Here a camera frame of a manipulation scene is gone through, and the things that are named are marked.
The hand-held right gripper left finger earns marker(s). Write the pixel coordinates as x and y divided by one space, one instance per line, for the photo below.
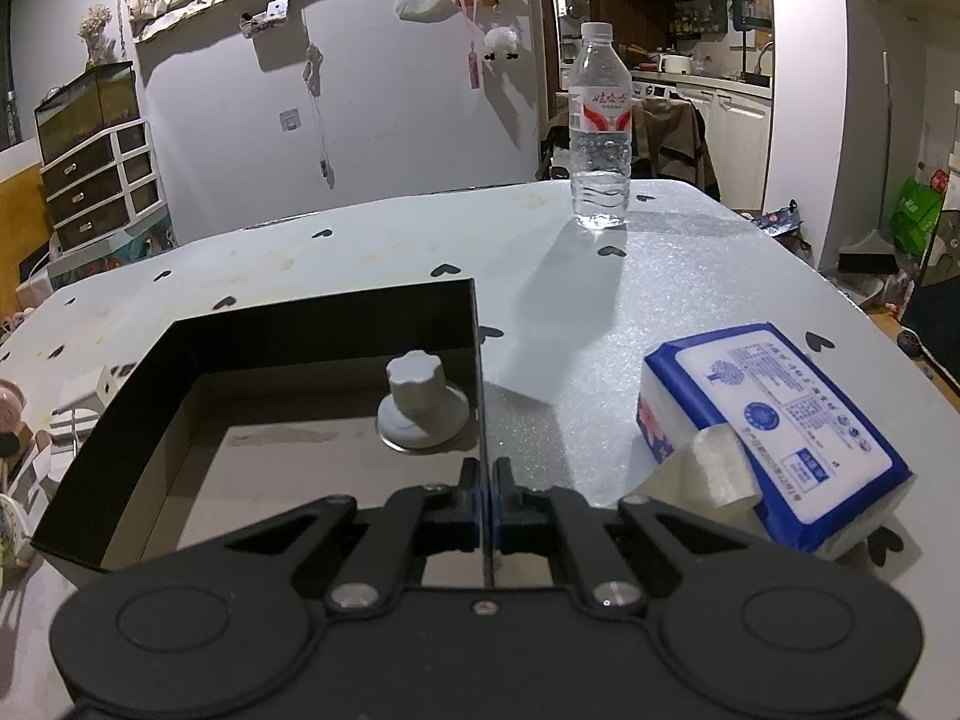
473 514

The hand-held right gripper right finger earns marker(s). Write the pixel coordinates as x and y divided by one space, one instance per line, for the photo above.
496 517

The wall mirror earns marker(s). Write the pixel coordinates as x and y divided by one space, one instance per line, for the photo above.
571 37

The white plush sheep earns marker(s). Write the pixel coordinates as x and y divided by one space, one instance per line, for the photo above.
501 41

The white kitchen counter cabinet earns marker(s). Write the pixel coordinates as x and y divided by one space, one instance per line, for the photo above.
731 127

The green bag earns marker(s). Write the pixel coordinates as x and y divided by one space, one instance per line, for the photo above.
916 214

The white dark drawer cabinet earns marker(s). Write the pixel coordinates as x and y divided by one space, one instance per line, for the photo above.
94 187

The white cooking pot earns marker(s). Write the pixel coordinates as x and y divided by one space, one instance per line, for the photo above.
675 64

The glass fish tank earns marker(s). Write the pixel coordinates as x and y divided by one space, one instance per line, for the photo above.
82 116

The white wall socket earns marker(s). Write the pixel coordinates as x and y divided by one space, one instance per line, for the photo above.
290 120

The chair with brown jacket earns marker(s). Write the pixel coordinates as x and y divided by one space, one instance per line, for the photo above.
675 142

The white hanging cloth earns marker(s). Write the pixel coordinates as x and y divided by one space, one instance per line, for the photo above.
424 4

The silver wall clip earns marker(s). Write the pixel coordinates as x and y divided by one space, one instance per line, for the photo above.
266 13

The clear plastic water bottle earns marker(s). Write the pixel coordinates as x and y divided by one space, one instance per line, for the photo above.
598 165

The pig figurine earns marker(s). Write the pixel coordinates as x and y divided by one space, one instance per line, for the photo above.
10 412

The blue patterned bag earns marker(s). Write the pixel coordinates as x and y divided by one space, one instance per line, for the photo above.
776 221

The white plug adapter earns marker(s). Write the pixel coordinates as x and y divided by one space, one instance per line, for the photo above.
90 390

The black cardboard box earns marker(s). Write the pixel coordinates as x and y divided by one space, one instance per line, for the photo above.
300 315

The blue white tissue pack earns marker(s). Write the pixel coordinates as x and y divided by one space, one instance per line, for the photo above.
772 390

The grey knob lid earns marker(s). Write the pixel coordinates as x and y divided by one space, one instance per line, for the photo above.
412 384

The dried flower bunch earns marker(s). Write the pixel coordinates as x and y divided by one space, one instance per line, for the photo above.
96 26

